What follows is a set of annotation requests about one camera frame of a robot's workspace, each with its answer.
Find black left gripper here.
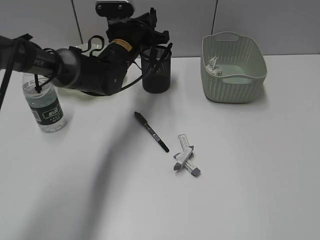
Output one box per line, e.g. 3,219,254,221
98,7,170,63

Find black marker pen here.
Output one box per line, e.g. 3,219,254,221
134,111,170,153
148,45,158,73
151,42,173,75

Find waste paper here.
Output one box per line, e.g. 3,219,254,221
205,56,222,77

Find grey white eraser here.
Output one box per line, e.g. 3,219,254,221
184,160,201,177
178,134,191,152
173,145,194,171

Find clear water bottle green label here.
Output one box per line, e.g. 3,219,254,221
22,73,67,133

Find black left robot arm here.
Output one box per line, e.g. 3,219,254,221
0,0,170,97

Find black mesh pen holder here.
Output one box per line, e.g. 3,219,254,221
140,45,172,94

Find pale green wavy glass plate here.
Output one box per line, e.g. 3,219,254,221
75,43,107,57

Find pale green woven plastic basket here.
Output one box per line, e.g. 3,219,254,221
200,31,268,104

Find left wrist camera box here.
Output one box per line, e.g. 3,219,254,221
95,0,136,20

